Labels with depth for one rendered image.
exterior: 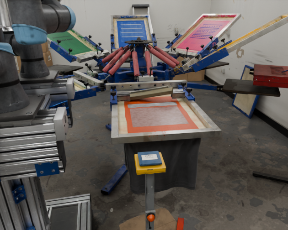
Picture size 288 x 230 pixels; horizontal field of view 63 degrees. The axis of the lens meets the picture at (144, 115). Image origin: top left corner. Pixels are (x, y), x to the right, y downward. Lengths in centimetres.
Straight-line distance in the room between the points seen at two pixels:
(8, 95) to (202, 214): 177
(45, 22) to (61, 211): 157
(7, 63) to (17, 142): 29
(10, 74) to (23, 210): 84
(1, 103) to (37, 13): 39
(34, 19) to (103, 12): 517
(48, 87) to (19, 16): 80
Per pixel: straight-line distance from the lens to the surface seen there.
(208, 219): 220
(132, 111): 162
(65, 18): 76
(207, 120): 143
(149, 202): 123
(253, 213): 236
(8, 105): 94
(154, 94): 175
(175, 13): 597
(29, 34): 66
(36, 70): 140
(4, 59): 92
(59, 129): 94
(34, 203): 149
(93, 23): 582
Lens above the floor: 157
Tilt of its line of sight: 23 degrees down
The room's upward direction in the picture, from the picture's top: 1 degrees counter-clockwise
